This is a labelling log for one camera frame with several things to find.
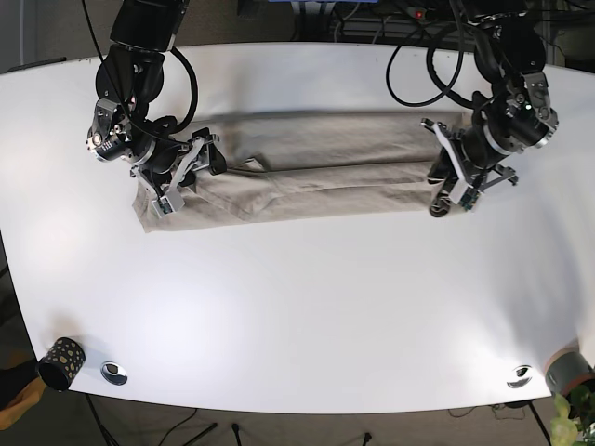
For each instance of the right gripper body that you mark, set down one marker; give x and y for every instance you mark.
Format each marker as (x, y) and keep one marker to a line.
(170, 168)

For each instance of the left silver table grommet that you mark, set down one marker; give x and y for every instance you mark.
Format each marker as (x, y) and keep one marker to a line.
(113, 373)

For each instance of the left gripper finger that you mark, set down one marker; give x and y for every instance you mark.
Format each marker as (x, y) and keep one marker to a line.
(442, 170)
(441, 204)

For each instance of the green potted plant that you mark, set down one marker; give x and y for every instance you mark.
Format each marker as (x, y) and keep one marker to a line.
(573, 423)

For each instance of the silver table grommet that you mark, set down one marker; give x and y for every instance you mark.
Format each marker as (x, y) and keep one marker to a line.
(113, 373)
(520, 376)

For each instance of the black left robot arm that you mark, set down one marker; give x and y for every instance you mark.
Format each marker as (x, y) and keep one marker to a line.
(517, 116)

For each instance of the cream white T-shirt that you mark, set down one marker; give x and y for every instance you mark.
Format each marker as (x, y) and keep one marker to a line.
(296, 165)

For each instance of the black dotted cup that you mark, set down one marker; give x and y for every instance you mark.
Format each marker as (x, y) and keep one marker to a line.
(62, 363)

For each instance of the orange cloth at corner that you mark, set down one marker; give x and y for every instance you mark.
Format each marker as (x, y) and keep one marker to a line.
(21, 389)

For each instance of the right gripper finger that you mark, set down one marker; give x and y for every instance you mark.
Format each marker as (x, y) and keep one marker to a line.
(212, 160)

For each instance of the grey plant pot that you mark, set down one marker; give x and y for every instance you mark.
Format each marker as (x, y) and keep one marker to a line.
(566, 370)

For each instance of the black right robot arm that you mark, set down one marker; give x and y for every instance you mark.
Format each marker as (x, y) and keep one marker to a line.
(129, 78)

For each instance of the right silver table grommet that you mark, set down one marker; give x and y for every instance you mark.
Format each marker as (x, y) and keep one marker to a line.
(520, 376)

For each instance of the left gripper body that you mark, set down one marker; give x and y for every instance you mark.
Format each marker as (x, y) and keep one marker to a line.
(477, 158)

